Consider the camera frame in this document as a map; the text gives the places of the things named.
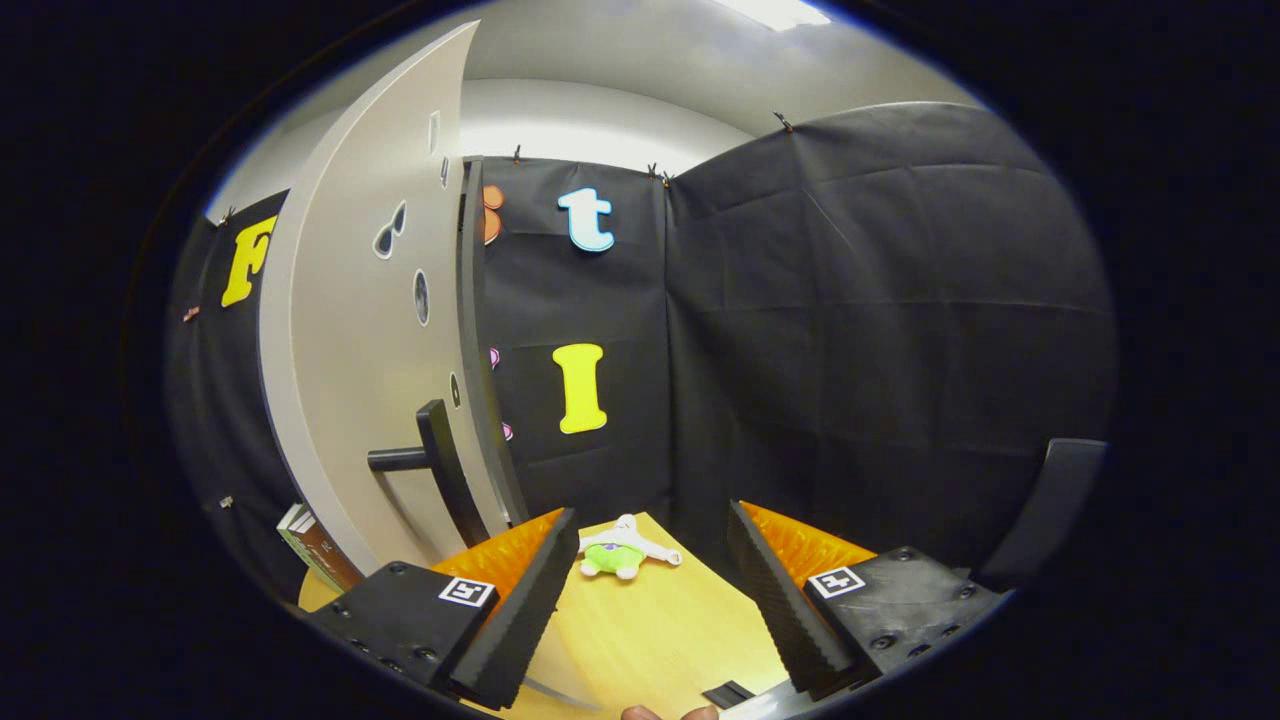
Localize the beige cabinet door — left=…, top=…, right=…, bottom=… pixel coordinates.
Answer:
left=258, top=20, right=511, bottom=576

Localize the green and white plush toy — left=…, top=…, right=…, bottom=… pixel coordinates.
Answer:
left=578, top=514, right=684, bottom=582

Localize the black chair backrest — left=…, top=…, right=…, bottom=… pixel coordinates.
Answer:
left=975, top=438, right=1109, bottom=593

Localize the dark grey cabinet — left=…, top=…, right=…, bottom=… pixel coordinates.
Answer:
left=457, top=158, right=531, bottom=526

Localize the black backdrop cloth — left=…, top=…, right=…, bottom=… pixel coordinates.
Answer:
left=165, top=100, right=1119, bottom=601

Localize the black door handle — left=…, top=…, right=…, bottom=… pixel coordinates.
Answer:
left=367, top=399, right=493, bottom=549

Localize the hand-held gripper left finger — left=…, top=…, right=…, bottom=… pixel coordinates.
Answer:
left=300, top=507, right=581, bottom=711

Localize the brown book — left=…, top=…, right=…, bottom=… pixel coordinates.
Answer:
left=298, top=518, right=363, bottom=593

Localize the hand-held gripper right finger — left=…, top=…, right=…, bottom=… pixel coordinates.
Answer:
left=727, top=500, right=1011, bottom=701

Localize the long ceiling light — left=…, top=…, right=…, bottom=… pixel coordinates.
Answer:
left=715, top=0, right=831, bottom=31

